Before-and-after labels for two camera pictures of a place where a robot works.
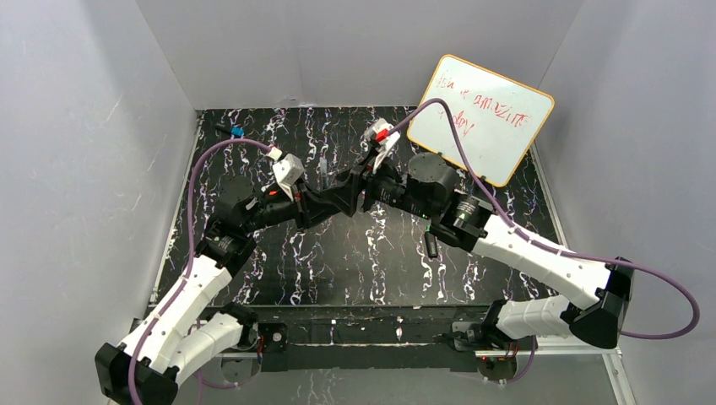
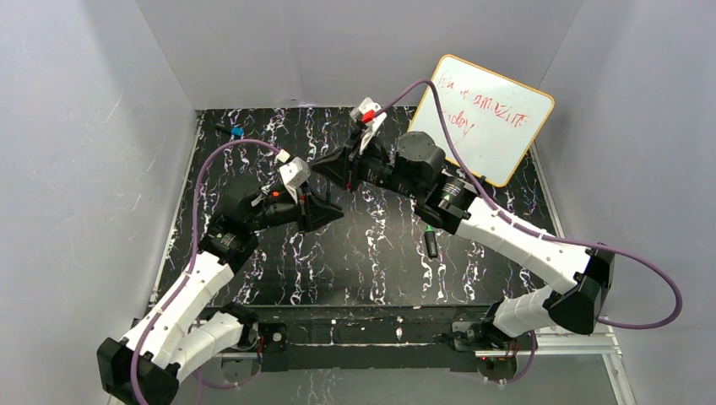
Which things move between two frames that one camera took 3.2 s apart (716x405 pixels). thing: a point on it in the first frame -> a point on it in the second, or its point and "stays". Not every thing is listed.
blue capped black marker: x=235 y=131 stays
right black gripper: x=371 y=186 -> x=354 y=170
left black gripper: x=301 y=202 stays
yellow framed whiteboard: x=497 y=119 stays
